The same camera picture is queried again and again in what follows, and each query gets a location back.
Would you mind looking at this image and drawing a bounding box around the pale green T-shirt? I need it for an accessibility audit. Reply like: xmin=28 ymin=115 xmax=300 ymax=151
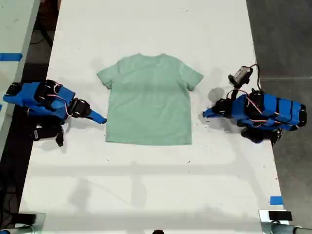
xmin=97 ymin=53 xmax=204 ymax=146

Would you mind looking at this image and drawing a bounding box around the pale side table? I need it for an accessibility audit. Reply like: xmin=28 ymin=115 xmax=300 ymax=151
xmin=0 ymin=0 xmax=41 ymax=156

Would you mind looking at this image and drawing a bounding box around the curved black camera stalk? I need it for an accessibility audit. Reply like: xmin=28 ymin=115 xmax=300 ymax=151
xmin=225 ymin=83 xmax=242 ymax=100

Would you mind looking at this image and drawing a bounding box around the grey and black camera box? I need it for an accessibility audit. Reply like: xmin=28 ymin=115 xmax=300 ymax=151
xmin=228 ymin=65 xmax=254 ymax=86

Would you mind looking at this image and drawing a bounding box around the short black camera stalk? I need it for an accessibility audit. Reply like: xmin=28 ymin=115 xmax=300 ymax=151
xmin=55 ymin=128 xmax=65 ymax=147

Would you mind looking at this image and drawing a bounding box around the grey metal pipe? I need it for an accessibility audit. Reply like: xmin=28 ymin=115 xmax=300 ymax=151
xmin=0 ymin=224 xmax=46 ymax=234
xmin=262 ymin=222 xmax=312 ymax=234

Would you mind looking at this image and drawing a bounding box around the black camera box with label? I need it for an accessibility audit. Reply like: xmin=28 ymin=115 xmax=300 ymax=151
xmin=33 ymin=125 xmax=60 ymax=142

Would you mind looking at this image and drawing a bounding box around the black camera cable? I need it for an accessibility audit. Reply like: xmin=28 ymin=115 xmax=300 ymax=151
xmin=250 ymin=63 xmax=266 ymax=93

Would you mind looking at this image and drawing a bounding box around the square blue tape piece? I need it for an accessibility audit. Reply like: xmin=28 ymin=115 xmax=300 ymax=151
xmin=270 ymin=195 xmax=284 ymax=206

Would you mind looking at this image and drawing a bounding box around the small black box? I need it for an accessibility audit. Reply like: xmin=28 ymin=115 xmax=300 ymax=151
xmin=17 ymin=213 xmax=37 ymax=225
xmin=268 ymin=211 xmax=293 ymax=221

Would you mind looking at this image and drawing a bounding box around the long blue tape strip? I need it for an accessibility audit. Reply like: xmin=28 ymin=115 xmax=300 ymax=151
xmin=0 ymin=53 xmax=23 ymax=62

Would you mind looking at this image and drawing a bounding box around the clear mounting plate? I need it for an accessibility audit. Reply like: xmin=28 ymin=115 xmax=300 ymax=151
xmin=17 ymin=212 xmax=47 ymax=230

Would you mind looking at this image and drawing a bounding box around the white mounting plate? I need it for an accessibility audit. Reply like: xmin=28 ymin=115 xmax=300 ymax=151
xmin=258 ymin=209 xmax=290 ymax=225

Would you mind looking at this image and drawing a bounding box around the black floor cable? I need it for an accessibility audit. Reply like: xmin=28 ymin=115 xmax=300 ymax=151
xmin=30 ymin=14 xmax=54 ymax=48

